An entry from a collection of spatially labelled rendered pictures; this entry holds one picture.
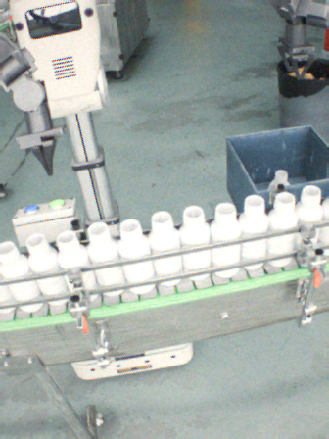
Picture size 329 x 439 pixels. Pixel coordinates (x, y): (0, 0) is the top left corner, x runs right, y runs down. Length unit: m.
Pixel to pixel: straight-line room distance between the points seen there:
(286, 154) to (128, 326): 0.90
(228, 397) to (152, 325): 0.97
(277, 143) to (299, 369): 0.98
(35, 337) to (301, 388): 1.25
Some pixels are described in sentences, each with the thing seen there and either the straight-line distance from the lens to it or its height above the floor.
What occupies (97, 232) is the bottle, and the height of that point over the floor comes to 1.14.
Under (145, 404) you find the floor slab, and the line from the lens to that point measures 1.85.
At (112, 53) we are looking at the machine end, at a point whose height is 0.31.
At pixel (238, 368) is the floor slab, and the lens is 1.90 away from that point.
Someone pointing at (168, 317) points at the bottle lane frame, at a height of 0.94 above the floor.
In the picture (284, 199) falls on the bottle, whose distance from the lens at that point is 0.84.
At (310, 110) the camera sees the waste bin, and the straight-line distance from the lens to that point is 2.83.
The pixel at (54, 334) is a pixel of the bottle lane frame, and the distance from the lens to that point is 0.93.
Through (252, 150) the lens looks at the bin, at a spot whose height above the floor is 0.88.
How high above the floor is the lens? 1.67
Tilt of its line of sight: 41 degrees down
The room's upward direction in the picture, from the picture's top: 7 degrees counter-clockwise
